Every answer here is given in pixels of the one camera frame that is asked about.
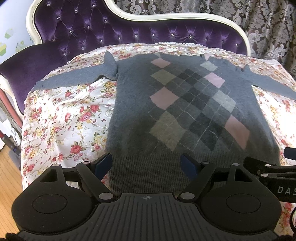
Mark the grey damask curtain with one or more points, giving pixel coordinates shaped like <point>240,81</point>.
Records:
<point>269,25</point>

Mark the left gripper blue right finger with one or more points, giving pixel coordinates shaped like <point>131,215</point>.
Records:
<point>200,177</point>

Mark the purple tufted chaise sofa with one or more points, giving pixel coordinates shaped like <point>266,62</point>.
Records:
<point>62,30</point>

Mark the grey argyle knit sweater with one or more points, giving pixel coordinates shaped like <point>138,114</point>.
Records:
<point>169,105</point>

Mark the floral bed cover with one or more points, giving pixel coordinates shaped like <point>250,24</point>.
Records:
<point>68,125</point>

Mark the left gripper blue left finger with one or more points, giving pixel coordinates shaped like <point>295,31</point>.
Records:
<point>91,175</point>

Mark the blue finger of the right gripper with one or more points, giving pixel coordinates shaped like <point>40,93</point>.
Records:
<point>290,153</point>

